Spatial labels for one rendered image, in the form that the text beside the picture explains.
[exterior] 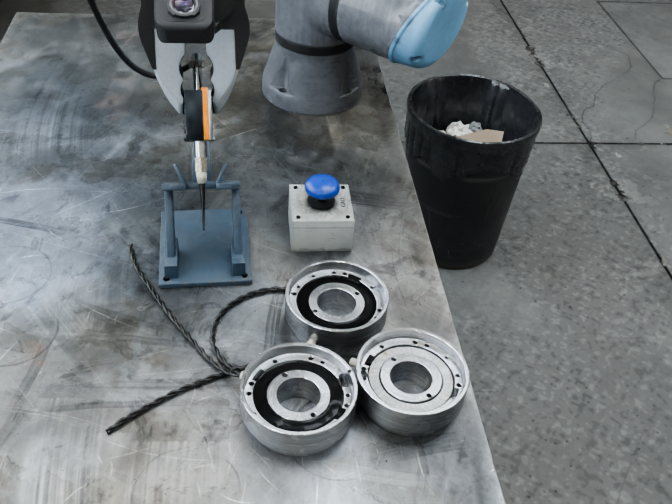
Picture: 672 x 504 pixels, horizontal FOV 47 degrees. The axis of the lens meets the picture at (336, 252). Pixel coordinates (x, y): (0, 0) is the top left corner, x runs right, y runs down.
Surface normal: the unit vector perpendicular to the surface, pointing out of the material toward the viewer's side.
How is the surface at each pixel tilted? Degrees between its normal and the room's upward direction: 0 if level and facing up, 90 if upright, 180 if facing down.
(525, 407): 0
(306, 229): 90
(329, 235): 90
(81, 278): 0
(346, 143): 0
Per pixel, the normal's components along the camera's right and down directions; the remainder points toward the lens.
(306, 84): -0.14, 0.38
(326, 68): 0.29, 0.39
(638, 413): 0.07, -0.75
